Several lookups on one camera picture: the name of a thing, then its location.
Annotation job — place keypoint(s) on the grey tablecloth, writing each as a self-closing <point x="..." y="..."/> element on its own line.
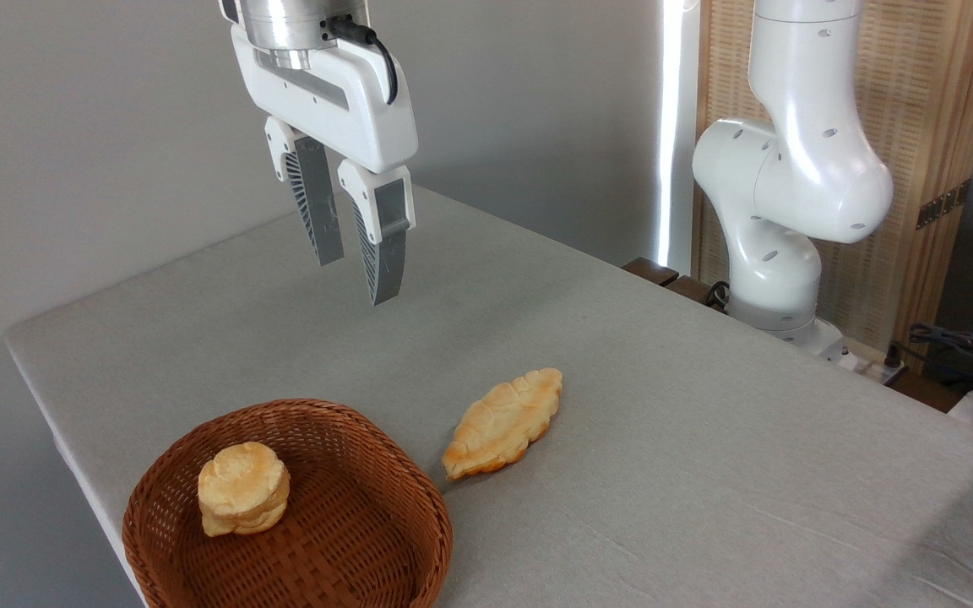
<point x="622" y="473"/>

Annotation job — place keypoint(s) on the dark metal screen hinge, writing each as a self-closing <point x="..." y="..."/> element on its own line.
<point x="943" y="205"/>

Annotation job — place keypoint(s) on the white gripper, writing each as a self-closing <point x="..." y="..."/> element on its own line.
<point x="343" y="105"/>

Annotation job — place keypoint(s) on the white power strip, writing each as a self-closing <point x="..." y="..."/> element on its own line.
<point x="879" y="371"/>

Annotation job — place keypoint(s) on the light wooden folding screen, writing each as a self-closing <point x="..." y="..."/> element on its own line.
<point x="926" y="84"/>

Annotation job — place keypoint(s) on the white vertical light strip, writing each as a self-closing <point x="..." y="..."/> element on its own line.
<point x="676" y="127"/>

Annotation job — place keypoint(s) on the long leaf-shaped bread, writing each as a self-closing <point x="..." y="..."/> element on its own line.
<point x="503" y="422"/>

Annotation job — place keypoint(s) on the brown woven wicker basket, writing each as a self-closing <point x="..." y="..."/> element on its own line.
<point x="351" y="532"/>

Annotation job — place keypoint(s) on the dark brown wooden block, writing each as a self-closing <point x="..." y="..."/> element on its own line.
<point x="693" y="290"/>
<point x="651" y="270"/>

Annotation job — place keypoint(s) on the round stacked bread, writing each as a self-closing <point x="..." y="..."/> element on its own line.
<point x="243" y="488"/>

